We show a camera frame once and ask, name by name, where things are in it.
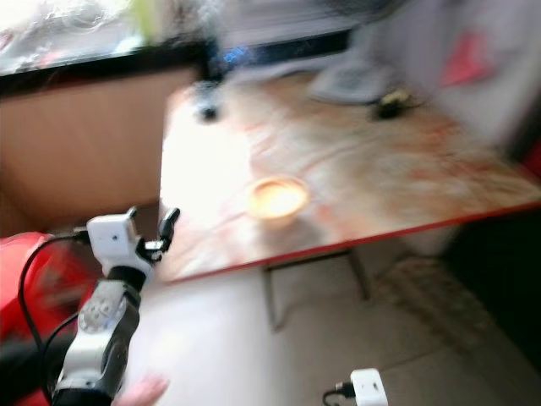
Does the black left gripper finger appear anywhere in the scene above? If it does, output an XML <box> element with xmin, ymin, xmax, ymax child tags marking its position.
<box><xmin>158</xmin><ymin>207</ymin><xmax>182</xmax><ymax>247</ymax></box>

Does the small pale bowl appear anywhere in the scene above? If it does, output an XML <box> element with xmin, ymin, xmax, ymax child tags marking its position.
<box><xmin>246</xmin><ymin>175</ymin><xmax>310</xmax><ymax>228</ymax></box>

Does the brown wooden panel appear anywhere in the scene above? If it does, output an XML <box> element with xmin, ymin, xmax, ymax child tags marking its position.
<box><xmin>0</xmin><ymin>71</ymin><xmax>197</xmax><ymax>214</ymax></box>

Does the red plastic object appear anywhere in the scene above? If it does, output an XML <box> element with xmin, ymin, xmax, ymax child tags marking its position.
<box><xmin>0</xmin><ymin>232</ymin><xmax>87</xmax><ymax>406</ymax></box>

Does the dark bottle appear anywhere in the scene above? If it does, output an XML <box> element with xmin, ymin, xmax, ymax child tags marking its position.
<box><xmin>192</xmin><ymin>34</ymin><xmax>226</xmax><ymax>122</ymax></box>

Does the table with patterned cloth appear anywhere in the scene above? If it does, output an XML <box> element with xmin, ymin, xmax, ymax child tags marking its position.
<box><xmin>157</xmin><ymin>71</ymin><xmax>541</xmax><ymax>285</ymax></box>

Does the grey fan base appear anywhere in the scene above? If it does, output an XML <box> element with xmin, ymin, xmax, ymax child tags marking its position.
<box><xmin>308</xmin><ymin>63</ymin><xmax>391</xmax><ymax>105</ymax></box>

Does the small black object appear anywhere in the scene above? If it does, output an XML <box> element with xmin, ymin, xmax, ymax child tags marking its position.
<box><xmin>378</xmin><ymin>91</ymin><xmax>416</xmax><ymax>120</ymax></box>

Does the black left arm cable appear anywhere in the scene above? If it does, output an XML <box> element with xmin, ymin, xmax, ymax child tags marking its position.
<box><xmin>15</xmin><ymin>230</ymin><xmax>92</xmax><ymax>403</ymax></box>

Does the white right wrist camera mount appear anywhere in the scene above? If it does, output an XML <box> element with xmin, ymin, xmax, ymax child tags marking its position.
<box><xmin>349</xmin><ymin>368</ymin><xmax>389</xmax><ymax>406</ymax></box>

